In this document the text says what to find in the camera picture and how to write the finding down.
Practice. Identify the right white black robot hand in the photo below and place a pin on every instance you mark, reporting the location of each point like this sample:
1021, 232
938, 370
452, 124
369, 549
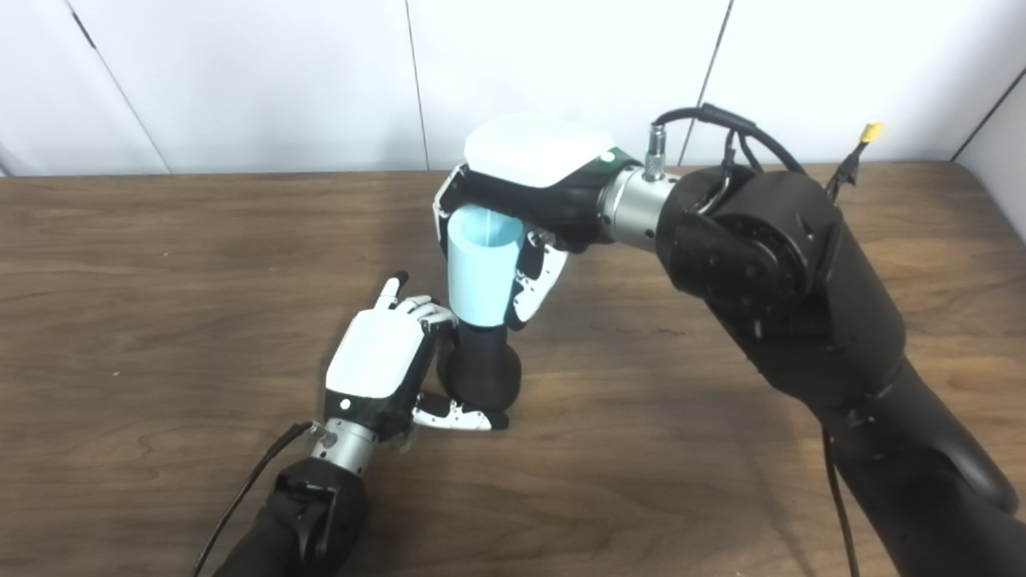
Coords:
537, 152

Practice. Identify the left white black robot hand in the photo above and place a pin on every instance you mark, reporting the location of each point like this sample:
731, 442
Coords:
377, 353

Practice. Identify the black flared nozzle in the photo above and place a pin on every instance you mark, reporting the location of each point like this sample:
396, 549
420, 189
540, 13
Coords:
481, 373

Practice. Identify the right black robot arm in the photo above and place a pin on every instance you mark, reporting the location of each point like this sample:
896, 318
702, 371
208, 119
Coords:
801, 280

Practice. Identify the small yellow plug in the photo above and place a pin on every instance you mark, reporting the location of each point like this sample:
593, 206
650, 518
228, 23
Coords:
871, 132

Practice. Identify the black wall panel hinge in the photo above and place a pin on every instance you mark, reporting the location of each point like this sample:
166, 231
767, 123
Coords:
83, 26

